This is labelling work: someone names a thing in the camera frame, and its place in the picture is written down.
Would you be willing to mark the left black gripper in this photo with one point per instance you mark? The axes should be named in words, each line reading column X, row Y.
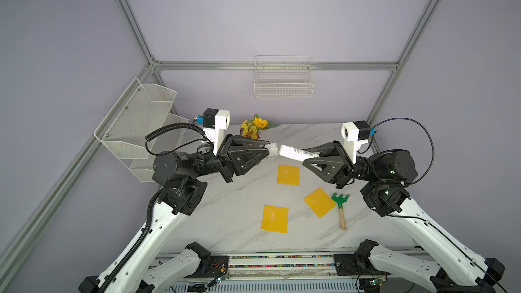
column 230, row 159

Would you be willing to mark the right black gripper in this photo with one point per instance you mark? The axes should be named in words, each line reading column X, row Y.
column 339, row 169

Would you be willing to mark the white glue stick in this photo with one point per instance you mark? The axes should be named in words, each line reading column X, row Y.
column 289, row 152

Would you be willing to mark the yellow envelope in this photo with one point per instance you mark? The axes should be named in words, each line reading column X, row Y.
column 320, row 202
column 275, row 219
column 288, row 175

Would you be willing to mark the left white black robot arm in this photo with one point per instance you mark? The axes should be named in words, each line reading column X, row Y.
column 181, row 191

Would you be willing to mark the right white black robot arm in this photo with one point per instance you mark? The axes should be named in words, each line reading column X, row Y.
column 453, row 267

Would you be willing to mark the yellow artificial flowers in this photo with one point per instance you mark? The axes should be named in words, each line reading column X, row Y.
column 253, row 128

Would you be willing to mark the green head wooden hammer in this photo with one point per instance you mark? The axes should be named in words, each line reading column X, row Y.
column 340, row 200

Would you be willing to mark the white mesh lower shelf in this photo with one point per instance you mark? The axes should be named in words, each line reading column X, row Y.
column 143, row 169

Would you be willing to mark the white mesh shelf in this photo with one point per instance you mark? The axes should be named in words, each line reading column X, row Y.
column 143, row 169
column 141, row 109

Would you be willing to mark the white mesh upper shelf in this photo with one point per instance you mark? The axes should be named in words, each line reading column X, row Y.
column 141, row 109

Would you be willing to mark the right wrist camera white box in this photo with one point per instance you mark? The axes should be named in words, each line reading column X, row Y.
column 355, row 134

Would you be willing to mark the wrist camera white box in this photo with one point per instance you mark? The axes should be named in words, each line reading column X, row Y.
column 214, row 122
column 355, row 134

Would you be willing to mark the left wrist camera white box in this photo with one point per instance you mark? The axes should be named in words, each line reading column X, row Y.
column 214, row 122

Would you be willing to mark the white wire wall basket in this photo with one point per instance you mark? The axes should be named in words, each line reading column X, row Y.
column 283, row 77

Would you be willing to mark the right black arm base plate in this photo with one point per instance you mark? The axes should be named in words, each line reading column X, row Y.
column 353, row 265

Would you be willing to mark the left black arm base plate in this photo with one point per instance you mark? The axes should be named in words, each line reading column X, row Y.
column 216, row 265

